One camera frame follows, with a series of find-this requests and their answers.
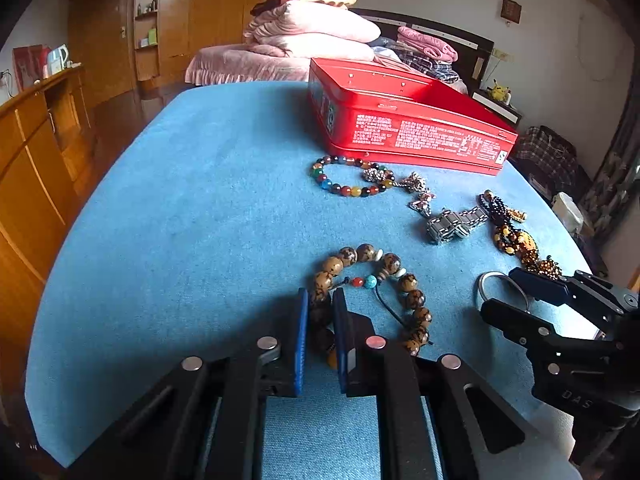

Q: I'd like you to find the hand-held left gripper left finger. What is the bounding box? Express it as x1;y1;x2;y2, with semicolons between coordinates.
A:
65;287;310;480

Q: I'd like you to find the silver charm bracelet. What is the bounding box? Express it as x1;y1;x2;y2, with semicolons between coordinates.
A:
362;166;436;218

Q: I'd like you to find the plaid bag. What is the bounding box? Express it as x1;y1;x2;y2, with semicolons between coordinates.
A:
512;126;588;196

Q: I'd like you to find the red photo frame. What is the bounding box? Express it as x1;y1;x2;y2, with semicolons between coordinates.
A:
12;45;51;92

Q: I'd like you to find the round bangle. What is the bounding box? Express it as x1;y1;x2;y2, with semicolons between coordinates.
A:
475;271;533;313

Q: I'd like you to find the dark nightstand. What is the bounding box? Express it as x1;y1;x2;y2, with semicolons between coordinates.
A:
472;87;523;128

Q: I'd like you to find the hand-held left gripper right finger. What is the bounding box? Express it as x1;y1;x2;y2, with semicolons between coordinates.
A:
331;287;576;480

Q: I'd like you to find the amber bead bracelet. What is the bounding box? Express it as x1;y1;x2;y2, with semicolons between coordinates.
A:
492;224;563;278

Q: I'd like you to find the wooden wardrobe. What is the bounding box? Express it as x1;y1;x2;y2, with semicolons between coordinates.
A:
65;0;318;106

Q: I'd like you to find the multicolour bead bracelet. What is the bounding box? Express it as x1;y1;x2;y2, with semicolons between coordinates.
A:
309;155;396;200

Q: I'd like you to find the folded pink blanket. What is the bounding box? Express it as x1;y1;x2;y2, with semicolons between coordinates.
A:
397;26;458;63

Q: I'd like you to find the dark wooden bed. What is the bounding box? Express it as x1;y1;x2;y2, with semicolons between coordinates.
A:
185;8;496;96

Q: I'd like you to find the white electric kettle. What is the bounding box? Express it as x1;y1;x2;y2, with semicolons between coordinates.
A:
47;45;70;73

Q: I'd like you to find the blue tablecloth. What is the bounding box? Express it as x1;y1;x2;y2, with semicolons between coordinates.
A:
25;81;601;480

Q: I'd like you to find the wooden sideboard cabinet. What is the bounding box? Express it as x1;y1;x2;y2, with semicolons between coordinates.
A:
0;67;96;286

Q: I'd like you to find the brown wooden bead bracelet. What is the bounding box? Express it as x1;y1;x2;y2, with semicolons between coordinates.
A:
307;243;433;368

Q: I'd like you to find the dark purple bead bracelet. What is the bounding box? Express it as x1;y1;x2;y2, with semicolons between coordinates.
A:
477;189;528;228

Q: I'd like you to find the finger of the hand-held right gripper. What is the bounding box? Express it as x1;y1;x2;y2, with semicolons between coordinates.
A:
480;298;621;366
509;267;640;328

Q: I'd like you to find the plaid clothes pile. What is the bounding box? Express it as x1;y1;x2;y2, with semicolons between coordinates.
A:
385;44;462;83

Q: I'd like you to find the folded pink quilt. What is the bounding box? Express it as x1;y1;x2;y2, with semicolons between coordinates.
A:
243;1;382;45
250;32;376;61

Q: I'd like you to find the metal band wristwatch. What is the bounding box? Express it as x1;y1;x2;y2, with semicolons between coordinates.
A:
426;206;488;246

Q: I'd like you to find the red tin box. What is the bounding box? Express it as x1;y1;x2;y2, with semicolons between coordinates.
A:
306;57;519;177

